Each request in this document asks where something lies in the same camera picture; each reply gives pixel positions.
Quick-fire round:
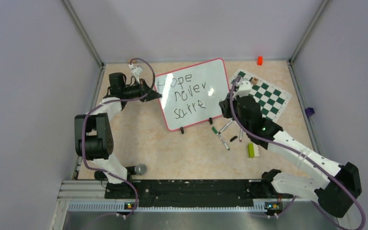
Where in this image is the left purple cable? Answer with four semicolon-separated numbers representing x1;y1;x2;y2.
81;57;157;217

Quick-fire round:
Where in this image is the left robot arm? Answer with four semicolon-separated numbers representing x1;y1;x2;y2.
74;72;162;198

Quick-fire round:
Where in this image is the green capped marker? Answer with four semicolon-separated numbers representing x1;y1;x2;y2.
211;126;230;150

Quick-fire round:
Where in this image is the black microphone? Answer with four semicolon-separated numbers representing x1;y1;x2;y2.
94;163;148;180

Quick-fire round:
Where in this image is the pink framed whiteboard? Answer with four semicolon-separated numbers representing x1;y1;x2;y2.
154;58;229;131

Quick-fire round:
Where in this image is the orange block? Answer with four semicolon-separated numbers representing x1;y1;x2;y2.
257;56;264;66

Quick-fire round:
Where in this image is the blue capped marker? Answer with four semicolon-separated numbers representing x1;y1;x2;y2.
218;119;234;134

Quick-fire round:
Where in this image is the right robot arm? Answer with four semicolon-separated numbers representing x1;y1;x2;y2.
219;76;363;218

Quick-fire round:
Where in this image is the purple block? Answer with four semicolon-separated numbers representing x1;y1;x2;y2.
304;107;315;118

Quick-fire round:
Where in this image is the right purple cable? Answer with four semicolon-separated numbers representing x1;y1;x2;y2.
229;76;367;230

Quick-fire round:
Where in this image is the green white chessboard mat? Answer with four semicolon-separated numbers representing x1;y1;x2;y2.
230;69;292;122

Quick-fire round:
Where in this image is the green white lego block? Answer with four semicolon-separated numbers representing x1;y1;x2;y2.
247;143;260;159

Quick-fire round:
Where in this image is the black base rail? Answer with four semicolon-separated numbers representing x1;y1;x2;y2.
104;179;292;207

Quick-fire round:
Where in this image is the purple cable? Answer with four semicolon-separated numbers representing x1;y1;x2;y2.
229;76;367;230
81;57;157;217

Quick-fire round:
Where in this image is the wooden block on chessboard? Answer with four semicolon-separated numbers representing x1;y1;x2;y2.
250;77;259;85

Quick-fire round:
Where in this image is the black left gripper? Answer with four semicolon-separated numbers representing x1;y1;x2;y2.
123;79;161;103

